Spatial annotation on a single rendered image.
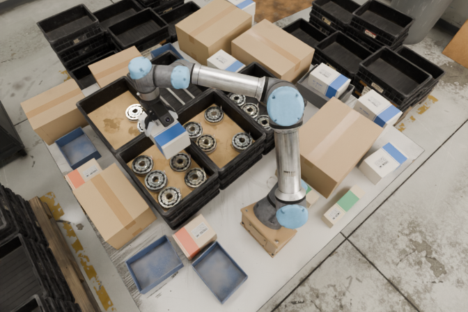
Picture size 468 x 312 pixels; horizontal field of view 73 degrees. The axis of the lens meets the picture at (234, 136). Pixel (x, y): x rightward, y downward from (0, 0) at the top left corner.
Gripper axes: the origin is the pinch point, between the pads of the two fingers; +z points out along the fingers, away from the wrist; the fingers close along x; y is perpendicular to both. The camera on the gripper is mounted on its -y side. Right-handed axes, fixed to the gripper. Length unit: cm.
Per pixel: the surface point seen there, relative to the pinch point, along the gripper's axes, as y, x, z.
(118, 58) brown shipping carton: 77, -11, 24
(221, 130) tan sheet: -0.9, -28.5, 27.7
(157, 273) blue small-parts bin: -36, 35, 41
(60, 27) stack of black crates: 184, 0, 60
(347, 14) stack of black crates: 52, -211, 73
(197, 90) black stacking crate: 30, -35, 28
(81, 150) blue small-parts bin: 45, 34, 40
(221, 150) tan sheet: -10.2, -20.8, 27.8
